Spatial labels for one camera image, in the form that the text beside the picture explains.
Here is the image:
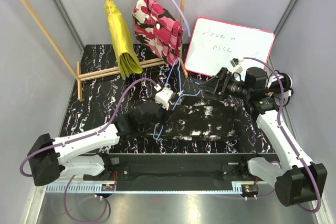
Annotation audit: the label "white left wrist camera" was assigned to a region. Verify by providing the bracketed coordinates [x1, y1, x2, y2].
[155, 87, 174, 110]

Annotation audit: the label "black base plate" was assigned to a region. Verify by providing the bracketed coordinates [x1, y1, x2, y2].
[82, 153, 270, 192]

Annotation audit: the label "black white patterned trousers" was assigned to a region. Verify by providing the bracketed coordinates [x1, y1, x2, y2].
[144, 96, 243, 141]

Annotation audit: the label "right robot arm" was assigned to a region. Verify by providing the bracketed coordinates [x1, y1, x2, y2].
[200, 67, 328, 213]

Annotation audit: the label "blue wire hanger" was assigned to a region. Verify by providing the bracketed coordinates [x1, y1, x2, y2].
[152, 57, 204, 141]

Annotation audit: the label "wooden clothes rack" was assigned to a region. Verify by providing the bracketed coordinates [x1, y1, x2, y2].
[5, 0, 188, 101]

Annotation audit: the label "black headphones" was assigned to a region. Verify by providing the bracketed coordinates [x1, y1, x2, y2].
[266, 70, 294, 106]

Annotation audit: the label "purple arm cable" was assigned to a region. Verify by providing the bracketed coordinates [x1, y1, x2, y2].
[19, 78, 162, 223]
[243, 56, 322, 213]

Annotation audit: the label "pink framed whiteboard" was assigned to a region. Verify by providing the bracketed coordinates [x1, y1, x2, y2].
[184, 17, 275, 77]

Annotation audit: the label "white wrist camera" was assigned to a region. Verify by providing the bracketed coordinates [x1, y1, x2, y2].
[155, 87, 174, 110]
[230, 57, 244, 73]

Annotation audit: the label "pink camouflage trousers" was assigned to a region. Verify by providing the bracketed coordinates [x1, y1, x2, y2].
[132, 0, 183, 66]

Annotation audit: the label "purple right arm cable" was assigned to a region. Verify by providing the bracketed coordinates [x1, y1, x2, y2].
[243, 56, 322, 213]

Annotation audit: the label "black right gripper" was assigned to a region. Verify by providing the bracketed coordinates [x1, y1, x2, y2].
[197, 67, 251, 102]

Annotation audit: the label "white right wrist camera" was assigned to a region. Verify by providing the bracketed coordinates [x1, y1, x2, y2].
[230, 57, 244, 73]

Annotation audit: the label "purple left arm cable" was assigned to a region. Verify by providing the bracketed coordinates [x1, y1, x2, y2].
[19, 78, 162, 223]

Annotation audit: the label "aluminium rail frame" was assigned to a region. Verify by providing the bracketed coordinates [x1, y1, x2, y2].
[25, 161, 329, 224]

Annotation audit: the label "yellow-green folded garment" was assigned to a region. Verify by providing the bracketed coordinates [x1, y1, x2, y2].
[104, 0, 143, 80]

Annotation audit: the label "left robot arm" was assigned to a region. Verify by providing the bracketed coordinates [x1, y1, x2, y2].
[27, 101, 169, 186]

